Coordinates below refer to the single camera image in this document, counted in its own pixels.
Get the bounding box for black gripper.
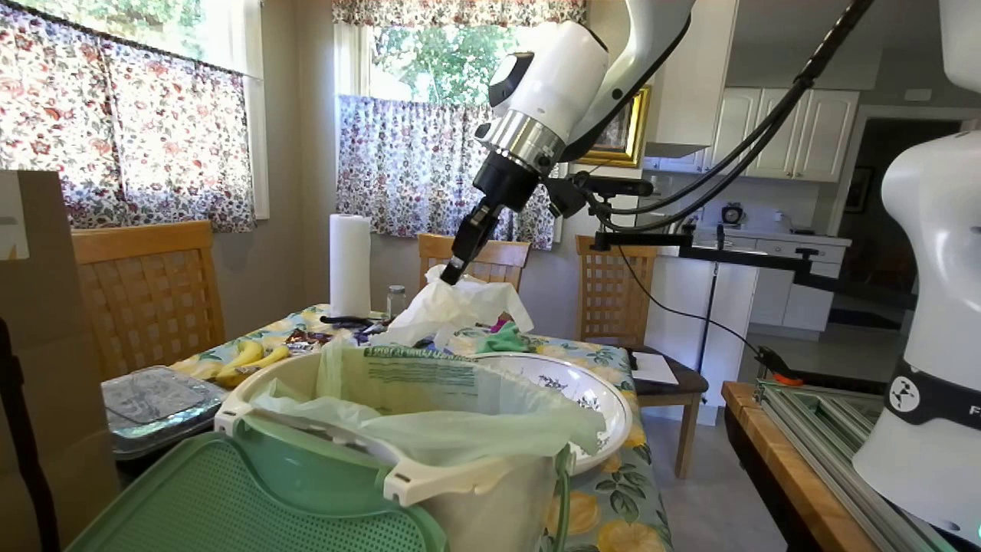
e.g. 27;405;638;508
437;149;546;288

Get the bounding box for white plastic bag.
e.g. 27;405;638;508
368;259;535;353

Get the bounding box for green bin lid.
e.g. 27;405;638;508
65;410;451;552

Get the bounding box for small glass shaker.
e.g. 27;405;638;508
379;283;412;321

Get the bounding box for floral window curtain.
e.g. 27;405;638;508
330;93;568;251
0;0;257;234

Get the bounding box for bright green item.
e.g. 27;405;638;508
478;321;535;359

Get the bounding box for white paper towel roll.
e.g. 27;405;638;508
325;211;376;321

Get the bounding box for gold framed picture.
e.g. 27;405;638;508
578;85;655;170

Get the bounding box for white paper sheet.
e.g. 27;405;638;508
628;348;683;389

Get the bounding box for floral curtain valance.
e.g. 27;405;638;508
329;0;591;31

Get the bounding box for small dark side table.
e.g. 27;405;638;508
622;344;711;485

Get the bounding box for plastic container with blue cloth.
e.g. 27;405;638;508
98;362;233;466

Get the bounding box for wooden workbench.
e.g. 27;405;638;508
719;378;882;552

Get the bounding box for brown cardboard box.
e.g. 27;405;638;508
0;167;124;552

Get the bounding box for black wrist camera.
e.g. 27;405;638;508
542;167;660;220

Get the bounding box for black stereo camera bar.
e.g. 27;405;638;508
587;228;700;254

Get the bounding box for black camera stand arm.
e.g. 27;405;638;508
667;223;852;297

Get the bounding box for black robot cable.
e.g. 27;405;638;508
594;0;881;234

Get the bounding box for thin black floor cable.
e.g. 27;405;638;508
610;247;896;397

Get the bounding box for white wall cabinets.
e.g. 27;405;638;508
709;85;860;187

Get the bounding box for aluminium rail base plate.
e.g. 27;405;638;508
758;373;958;552

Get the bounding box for black strap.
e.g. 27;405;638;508
0;315;60;552

